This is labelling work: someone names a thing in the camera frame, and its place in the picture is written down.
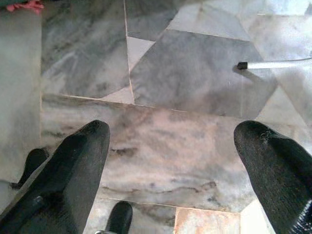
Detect white folding table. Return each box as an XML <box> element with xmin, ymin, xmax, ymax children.
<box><xmin>234</xmin><ymin>61</ymin><xmax>312</xmax><ymax>72</ymax></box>

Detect red cloth scrap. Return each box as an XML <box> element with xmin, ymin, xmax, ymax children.
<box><xmin>6</xmin><ymin>0</ymin><xmax>45</xmax><ymax>16</ymax></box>

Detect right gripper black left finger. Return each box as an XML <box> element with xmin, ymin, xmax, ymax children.
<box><xmin>0</xmin><ymin>119</ymin><xmax>111</xmax><ymax>234</ymax></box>

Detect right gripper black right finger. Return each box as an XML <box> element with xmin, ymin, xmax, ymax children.
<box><xmin>233</xmin><ymin>119</ymin><xmax>312</xmax><ymax>234</ymax></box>

